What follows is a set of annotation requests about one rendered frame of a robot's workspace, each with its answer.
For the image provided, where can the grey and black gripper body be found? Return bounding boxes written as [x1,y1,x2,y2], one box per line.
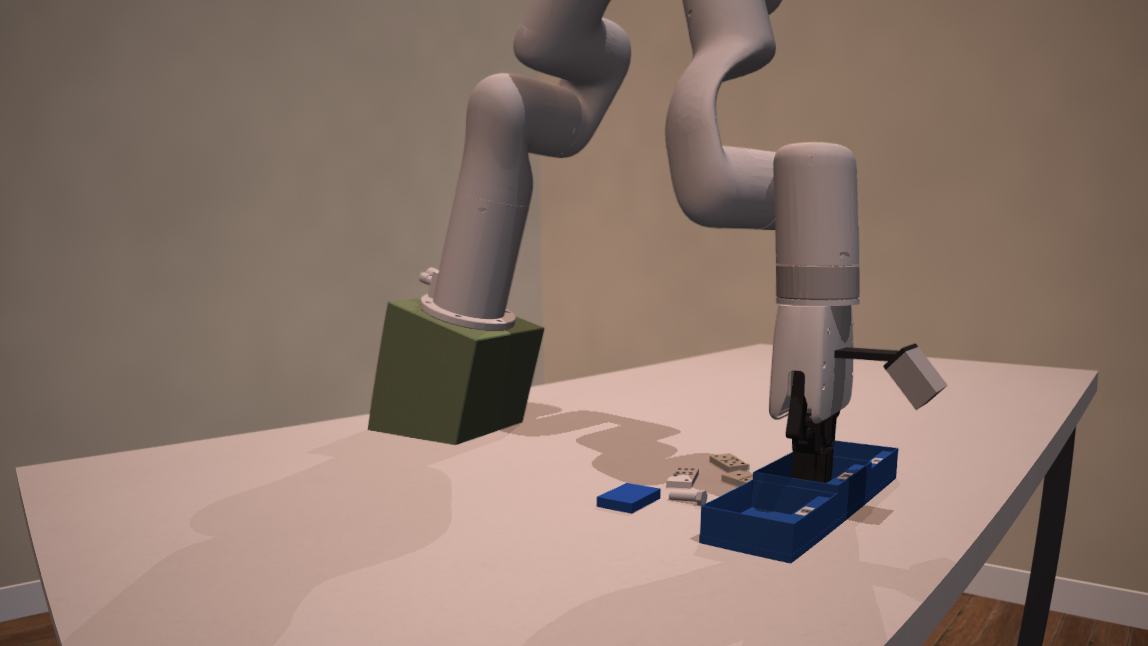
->
[769,297,860,425]

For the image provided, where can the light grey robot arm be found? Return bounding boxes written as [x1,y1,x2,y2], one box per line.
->
[419,0,947,410]

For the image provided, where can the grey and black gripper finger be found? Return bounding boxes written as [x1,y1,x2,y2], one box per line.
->
[824,411,840,483]
[786,371,828,483]

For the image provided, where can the grey hex-head bolt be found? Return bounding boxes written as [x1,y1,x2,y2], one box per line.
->
[669,490,708,506]

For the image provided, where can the blue rack of bins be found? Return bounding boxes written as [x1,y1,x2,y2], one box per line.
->
[699,439,898,565]

